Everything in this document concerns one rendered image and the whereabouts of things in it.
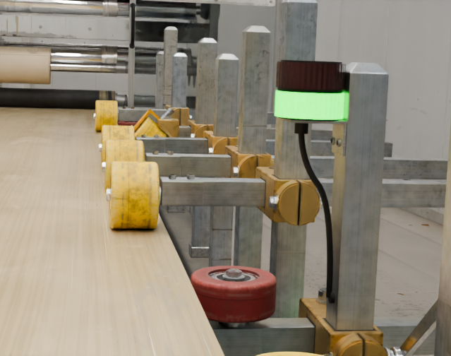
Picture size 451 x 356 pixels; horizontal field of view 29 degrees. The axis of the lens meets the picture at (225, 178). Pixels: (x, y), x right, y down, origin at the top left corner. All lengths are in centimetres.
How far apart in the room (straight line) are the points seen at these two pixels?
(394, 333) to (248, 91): 51
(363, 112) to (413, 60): 590
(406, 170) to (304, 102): 64
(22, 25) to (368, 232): 236
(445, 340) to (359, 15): 709
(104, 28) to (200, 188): 204
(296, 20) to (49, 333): 49
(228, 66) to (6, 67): 164
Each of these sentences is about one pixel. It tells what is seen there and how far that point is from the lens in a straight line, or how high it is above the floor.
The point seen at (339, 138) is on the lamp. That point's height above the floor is 104.
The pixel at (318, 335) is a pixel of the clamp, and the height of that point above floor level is 86.
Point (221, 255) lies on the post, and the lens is 155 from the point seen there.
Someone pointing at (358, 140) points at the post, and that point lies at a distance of 78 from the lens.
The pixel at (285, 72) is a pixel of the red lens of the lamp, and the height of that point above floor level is 110.
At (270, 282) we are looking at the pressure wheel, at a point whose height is 91.
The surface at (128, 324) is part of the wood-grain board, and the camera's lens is 70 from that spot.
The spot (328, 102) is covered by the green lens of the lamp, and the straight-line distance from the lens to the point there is 75.
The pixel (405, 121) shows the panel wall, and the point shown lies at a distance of 675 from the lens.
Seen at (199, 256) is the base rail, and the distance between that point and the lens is 179.
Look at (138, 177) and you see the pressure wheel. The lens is 102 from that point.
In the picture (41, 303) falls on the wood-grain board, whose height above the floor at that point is 90.
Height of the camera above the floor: 111
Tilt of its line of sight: 8 degrees down
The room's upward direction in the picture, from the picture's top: 2 degrees clockwise
